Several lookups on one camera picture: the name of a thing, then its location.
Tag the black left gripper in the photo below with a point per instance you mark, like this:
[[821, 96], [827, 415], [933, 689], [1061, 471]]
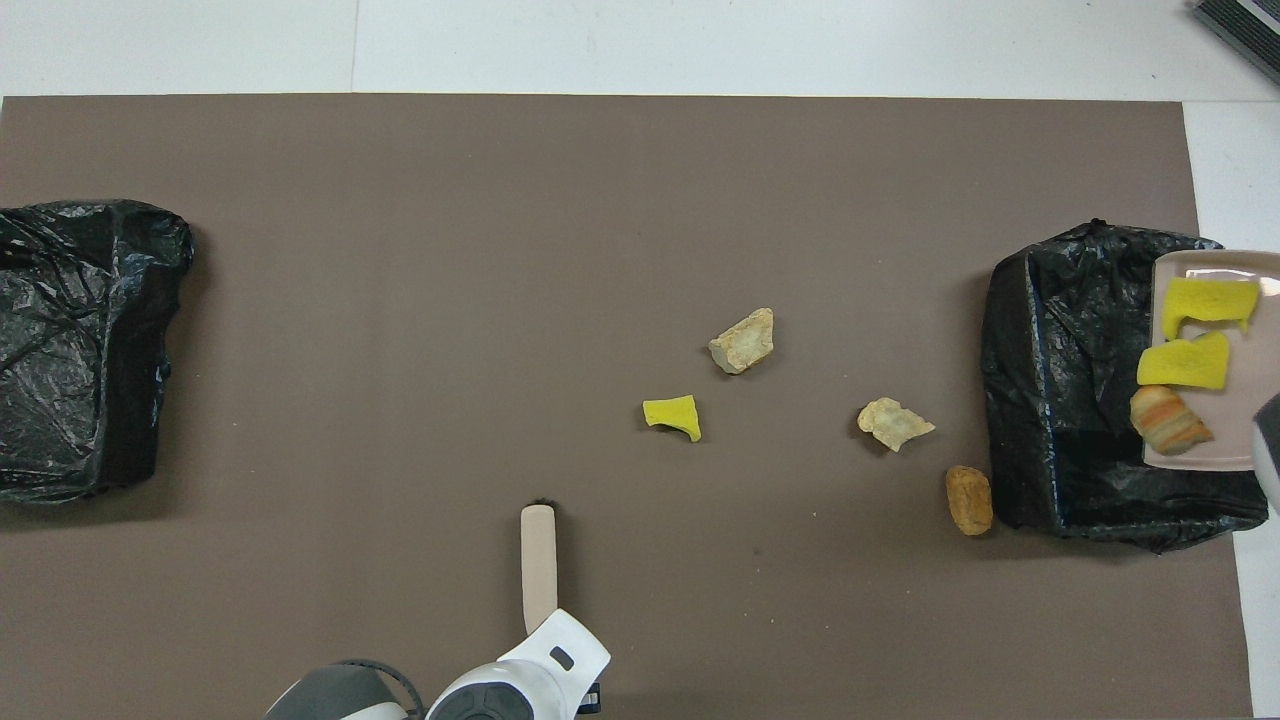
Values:
[[589, 698]]

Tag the beige hand brush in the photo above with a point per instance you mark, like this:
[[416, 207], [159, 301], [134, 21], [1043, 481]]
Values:
[[539, 570]]

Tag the small curved yellow sponge piece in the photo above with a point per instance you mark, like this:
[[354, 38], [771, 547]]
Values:
[[672, 412]]

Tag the pale crinkled chip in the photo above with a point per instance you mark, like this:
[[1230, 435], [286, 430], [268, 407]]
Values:
[[893, 423]]

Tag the orange striped croissant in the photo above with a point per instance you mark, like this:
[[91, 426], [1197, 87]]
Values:
[[1165, 422]]

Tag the wedge yellow sponge piece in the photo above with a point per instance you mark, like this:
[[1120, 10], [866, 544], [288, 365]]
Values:
[[1185, 365]]

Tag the beige plastic dustpan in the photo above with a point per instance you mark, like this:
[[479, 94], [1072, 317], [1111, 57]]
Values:
[[1250, 420]]

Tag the notched yellow sponge piece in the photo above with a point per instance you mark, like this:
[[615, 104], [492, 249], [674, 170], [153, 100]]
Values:
[[1205, 298]]

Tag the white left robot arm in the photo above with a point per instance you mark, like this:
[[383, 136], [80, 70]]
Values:
[[520, 680]]

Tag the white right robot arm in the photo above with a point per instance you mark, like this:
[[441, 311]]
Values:
[[1270, 450]]

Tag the black bag lined bin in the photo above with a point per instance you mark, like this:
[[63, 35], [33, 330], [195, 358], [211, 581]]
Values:
[[70, 340], [1070, 400]]

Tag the beige bread chunk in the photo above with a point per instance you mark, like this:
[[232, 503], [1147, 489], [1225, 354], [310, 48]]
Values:
[[743, 342]]

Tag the brown table mat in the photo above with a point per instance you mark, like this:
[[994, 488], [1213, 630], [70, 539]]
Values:
[[600, 150]]

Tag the dark ribbed panel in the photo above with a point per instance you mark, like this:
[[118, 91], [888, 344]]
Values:
[[1245, 30]]

